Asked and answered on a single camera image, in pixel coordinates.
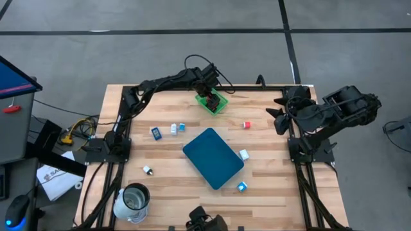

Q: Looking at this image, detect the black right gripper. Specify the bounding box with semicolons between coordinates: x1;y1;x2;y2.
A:
265;85;319;129

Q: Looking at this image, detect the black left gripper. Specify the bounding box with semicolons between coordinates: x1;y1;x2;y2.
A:
192;62;223;112

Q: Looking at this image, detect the blue digital display device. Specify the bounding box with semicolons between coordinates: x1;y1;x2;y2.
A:
150;126;163;141

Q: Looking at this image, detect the green plastic mesh basket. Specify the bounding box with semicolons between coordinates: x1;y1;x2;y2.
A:
195;88;229;116

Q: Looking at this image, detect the blue rectangular tray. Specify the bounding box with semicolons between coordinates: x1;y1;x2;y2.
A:
182;127;245;191

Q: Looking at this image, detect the grey chair base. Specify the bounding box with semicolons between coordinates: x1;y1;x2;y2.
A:
381;115;411;154

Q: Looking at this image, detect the silver metal cup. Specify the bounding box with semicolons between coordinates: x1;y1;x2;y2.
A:
112;182;151;225

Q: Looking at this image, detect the black desk beam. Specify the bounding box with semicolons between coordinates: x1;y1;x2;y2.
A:
24;141;88;178

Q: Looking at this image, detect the black box on floor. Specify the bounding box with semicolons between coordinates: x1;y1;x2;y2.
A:
30;118;64;151

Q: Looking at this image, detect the white printed paper bag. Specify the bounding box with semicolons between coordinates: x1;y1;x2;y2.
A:
35;150;85;202

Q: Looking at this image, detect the grey tiered desk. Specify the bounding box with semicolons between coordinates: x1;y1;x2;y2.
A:
0;91;41;231

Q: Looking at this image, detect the monitor with blue screen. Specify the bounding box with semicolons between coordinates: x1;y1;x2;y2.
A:
0;55;44;100

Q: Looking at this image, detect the black computer mouse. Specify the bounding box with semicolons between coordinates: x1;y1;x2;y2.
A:
4;194;31;229

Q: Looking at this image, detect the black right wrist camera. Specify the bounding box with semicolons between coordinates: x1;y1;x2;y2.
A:
274;114;292;136

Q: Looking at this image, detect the black aluminium table frame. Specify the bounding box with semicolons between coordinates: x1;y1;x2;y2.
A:
75;83;354;231

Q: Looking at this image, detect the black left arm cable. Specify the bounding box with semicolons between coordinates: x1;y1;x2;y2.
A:
184;53;236;95

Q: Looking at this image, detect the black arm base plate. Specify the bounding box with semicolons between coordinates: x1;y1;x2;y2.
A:
84;137;132;164
287;137;335;164

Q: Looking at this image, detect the black device with cable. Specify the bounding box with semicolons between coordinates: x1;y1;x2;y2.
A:
185;205;229;231

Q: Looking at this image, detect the white jug power cord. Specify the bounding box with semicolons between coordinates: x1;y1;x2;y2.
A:
127;208;149;225

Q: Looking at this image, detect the black floor cable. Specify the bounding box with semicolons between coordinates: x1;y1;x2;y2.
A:
33;99;100;119

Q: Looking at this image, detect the yellow cable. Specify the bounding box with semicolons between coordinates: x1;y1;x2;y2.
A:
57;117;97;147

